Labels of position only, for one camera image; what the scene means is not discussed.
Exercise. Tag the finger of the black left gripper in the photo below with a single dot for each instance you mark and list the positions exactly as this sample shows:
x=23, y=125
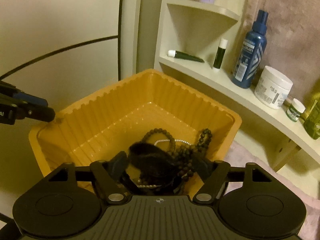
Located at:
x=36, y=112

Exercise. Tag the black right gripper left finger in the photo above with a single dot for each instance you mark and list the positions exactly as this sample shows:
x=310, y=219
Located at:
x=106, y=175

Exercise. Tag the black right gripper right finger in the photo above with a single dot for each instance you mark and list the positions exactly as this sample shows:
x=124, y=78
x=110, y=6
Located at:
x=213, y=174

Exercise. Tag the black fuzzy hair scrunchie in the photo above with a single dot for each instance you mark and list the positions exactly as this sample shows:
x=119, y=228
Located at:
x=157, y=168

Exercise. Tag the orange ribbed plastic tray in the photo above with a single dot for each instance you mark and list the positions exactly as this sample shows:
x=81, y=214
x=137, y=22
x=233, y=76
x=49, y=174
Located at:
x=113, y=118

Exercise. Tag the white cream jar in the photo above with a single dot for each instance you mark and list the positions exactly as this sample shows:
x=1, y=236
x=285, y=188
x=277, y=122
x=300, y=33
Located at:
x=273, y=88

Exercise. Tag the small green white jar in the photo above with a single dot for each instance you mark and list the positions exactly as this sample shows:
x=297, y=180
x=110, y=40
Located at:
x=295, y=110

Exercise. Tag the yellow-green oil spray bottle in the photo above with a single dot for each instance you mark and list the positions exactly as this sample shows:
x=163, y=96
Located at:
x=311, y=116

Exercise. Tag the dark blue spray bottle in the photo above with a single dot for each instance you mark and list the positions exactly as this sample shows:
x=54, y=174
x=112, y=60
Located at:
x=252, y=51

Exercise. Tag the lying dark white-capped tube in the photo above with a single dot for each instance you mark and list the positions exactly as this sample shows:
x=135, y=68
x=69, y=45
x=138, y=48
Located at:
x=181, y=55

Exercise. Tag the standing black white-capped stick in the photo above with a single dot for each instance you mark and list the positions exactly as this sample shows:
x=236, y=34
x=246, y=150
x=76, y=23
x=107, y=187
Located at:
x=220, y=53

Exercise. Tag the cream corner shelf unit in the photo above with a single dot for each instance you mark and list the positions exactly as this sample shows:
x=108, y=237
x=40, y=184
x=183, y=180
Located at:
x=196, y=28

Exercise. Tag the mauve hanging towel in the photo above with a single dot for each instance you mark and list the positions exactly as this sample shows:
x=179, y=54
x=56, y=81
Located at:
x=292, y=42

